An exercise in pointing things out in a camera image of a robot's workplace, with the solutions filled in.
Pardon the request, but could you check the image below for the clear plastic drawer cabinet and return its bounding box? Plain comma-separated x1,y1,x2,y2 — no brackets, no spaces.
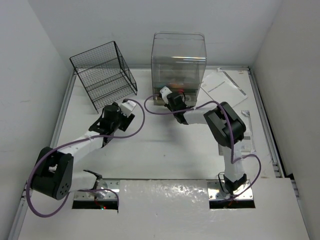
151,32,207,106

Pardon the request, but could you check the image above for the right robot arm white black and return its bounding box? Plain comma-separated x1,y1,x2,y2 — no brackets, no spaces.
160,87,247,194

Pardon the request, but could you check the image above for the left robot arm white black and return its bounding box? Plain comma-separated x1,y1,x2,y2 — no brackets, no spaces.
27,100,136,200

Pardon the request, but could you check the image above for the white instruction sheet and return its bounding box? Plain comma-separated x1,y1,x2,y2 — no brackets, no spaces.
200,71,248,107

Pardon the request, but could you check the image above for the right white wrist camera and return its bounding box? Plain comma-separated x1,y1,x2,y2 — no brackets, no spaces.
159,86,173,104

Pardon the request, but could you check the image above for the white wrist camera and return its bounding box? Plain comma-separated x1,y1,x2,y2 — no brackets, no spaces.
159,86,173,104
119,100,137,118

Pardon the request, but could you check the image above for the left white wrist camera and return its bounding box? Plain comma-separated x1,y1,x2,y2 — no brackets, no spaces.
119,100,137,118

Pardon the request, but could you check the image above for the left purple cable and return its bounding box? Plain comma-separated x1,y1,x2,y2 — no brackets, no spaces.
25,98,146,218

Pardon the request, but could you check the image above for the black wire mesh rack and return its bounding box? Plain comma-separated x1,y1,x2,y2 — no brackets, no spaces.
69,41,138,112

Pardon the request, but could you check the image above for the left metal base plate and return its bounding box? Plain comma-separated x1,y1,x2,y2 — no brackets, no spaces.
73,178,121,201

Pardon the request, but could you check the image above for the metal base plate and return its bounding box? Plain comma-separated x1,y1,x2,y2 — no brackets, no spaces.
207,179,254,201
73,178,121,201

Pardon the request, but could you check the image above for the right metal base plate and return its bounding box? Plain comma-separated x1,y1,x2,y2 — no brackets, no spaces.
207,179,254,201

